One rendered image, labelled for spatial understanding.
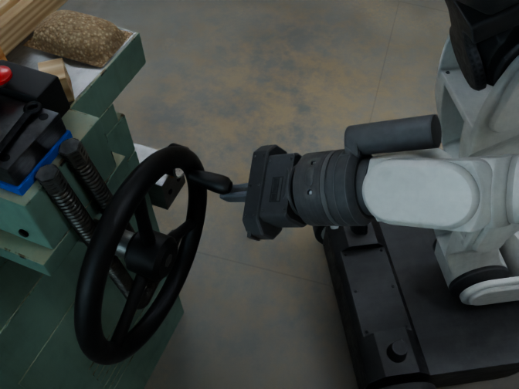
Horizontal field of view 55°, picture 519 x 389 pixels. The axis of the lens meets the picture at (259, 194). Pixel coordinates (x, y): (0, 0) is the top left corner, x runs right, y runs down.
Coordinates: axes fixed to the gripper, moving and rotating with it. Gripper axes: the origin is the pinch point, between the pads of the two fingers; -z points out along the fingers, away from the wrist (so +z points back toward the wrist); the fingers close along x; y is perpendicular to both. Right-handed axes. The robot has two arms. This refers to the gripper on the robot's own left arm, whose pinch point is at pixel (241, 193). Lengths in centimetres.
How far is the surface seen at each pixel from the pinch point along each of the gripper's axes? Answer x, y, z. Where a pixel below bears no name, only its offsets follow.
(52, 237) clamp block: -10.5, 18.1, -11.3
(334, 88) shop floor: 82, -110, -55
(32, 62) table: 15.6, 18.7, -28.3
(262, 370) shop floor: -27, -69, -41
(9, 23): 20.5, 22.5, -30.5
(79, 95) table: 10.4, 15.1, -19.2
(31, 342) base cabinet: -24.0, 4.8, -32.8
